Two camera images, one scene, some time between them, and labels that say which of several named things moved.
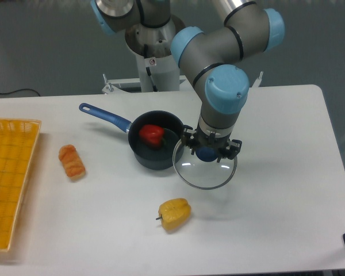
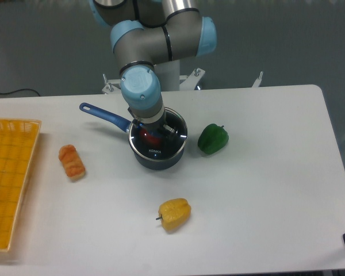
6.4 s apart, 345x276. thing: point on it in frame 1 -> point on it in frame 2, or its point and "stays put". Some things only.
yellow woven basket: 12,146 stays put
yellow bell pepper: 175,214 stays put
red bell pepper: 153,135 stays put
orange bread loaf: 72,163 stays put
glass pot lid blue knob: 202,170 -> 160,140
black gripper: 199,140 -> 160,129
